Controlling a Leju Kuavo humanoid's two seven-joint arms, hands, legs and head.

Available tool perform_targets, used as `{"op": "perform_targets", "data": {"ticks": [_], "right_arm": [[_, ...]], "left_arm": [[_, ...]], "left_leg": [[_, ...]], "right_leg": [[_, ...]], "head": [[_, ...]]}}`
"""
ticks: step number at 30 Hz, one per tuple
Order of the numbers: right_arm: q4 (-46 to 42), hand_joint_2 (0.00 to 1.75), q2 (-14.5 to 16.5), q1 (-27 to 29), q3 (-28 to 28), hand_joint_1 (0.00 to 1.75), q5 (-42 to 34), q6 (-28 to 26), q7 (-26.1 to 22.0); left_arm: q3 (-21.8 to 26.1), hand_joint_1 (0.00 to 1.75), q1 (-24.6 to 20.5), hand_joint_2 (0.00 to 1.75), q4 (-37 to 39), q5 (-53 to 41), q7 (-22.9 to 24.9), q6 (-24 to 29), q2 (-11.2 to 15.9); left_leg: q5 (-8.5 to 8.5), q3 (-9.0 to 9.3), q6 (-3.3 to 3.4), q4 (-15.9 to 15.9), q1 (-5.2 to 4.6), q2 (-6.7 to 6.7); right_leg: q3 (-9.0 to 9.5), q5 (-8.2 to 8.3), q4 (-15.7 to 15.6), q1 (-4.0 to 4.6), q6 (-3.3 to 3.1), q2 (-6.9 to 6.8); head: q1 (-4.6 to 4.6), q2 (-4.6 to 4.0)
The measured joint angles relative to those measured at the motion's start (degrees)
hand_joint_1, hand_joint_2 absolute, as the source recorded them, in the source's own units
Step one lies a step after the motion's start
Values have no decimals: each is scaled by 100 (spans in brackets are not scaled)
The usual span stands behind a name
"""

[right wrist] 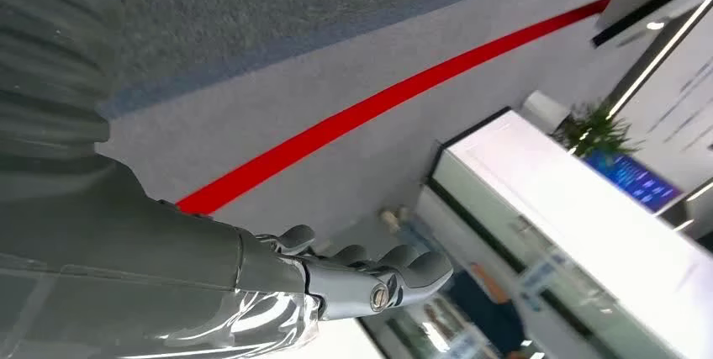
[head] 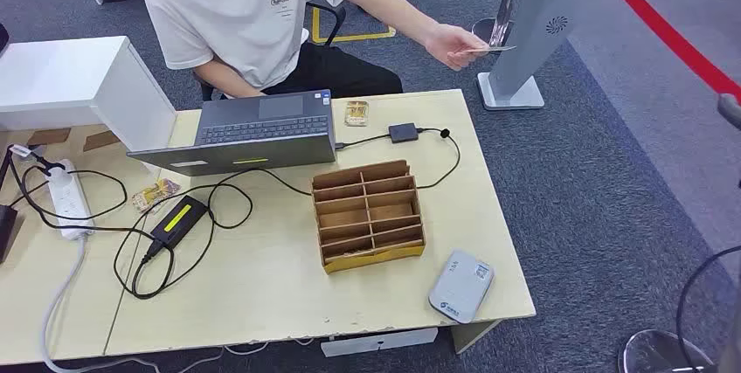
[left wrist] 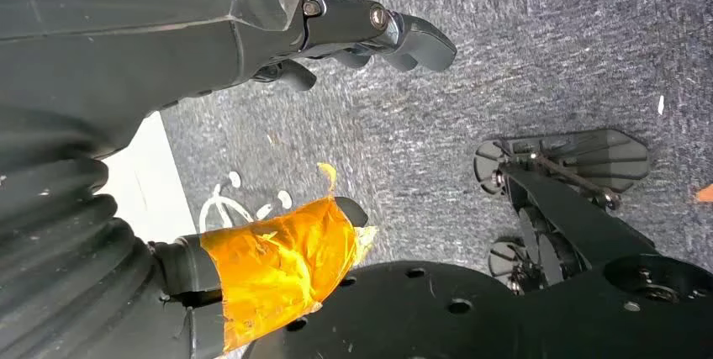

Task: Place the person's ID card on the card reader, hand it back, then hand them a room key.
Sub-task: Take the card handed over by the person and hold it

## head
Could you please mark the small black USB hub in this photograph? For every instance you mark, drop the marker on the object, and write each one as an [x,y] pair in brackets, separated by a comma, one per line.
[403,133]

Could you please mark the white power strip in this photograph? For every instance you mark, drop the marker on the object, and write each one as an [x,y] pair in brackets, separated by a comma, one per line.
[69,202]

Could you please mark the red barrier belt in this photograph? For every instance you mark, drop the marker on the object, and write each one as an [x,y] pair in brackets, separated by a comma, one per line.
[660,22]

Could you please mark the wooden desk leg panel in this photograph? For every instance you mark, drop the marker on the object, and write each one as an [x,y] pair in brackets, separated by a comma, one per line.
[469,335]

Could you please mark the brown cardboard patch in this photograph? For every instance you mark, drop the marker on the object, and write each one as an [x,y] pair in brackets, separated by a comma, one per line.
[49,138]
[99,141]

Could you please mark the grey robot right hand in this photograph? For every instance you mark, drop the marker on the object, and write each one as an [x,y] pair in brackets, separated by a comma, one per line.
[731,111]

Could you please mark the person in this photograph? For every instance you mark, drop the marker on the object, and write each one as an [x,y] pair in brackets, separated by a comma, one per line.
[231,11]

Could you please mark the person's right forearm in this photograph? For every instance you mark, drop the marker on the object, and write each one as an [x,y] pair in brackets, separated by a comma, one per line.
[223,78]

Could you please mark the black box device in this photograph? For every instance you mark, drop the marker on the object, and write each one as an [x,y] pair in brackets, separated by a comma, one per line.
[6,231]

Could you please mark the white cabinet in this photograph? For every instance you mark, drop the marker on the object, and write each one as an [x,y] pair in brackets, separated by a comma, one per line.
[69,78]

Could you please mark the person's left forearm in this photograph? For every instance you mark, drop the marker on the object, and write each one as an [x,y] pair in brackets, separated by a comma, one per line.
[405,20]

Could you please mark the black power adapter yellow label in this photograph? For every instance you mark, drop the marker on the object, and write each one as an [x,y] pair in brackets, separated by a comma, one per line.
[176,220]

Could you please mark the white bracket under desk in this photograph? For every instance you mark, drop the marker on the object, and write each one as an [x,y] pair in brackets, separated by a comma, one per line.
[376,342]

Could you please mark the grey white card reader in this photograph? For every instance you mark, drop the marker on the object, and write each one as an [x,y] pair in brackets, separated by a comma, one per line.
[460,289]

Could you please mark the grey kiosk panel stand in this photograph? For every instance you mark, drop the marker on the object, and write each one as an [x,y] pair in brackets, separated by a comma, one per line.
[538,29]

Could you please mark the gold crumpled wrapper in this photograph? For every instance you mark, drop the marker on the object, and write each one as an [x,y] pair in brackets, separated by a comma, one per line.
[155,195]

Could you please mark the gold patterned card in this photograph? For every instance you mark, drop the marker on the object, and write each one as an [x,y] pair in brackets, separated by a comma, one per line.
[356,114]

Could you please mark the grey laptop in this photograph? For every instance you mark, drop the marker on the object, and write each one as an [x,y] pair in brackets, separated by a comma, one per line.
[260,127]

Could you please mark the person's left hand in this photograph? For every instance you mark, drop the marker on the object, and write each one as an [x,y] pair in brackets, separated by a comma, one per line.
[451,43]

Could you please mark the wooden card organizer box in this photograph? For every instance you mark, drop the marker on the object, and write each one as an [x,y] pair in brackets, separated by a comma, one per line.
[376,259]

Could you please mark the yellow floor tape frame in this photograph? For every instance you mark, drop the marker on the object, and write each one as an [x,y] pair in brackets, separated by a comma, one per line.
[353,39]

